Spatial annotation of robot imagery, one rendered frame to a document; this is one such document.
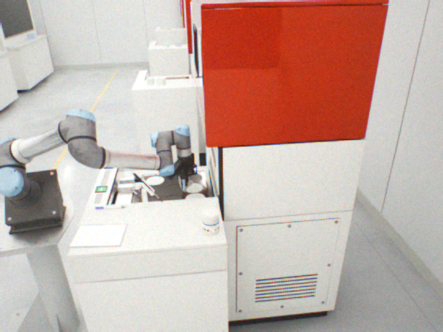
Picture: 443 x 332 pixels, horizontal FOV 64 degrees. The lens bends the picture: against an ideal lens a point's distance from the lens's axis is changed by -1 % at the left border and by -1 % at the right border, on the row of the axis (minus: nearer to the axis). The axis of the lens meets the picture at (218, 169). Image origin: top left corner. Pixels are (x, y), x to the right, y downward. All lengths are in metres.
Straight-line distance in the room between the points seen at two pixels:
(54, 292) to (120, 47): 8.08
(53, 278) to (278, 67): 1.60
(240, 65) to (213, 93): 0.16
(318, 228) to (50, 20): 8.93
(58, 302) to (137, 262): 0.91
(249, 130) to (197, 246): 0.55
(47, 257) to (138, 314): 0.66
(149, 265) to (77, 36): 8.77
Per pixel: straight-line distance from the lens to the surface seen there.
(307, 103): 1.63
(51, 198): 1.96
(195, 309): 1.70
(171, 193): 1.92
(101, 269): 1.55
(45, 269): 2.17
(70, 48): 10.04
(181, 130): 1.73
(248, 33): 1.50
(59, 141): 1.65
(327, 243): 2.07
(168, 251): 1.47
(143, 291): 1.61
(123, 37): 9.74
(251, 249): 1.96
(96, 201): 1.84
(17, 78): 8.17
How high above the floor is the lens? 1.89
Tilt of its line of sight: 28 degrees down
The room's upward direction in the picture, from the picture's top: 1 degrees counter-clockwise
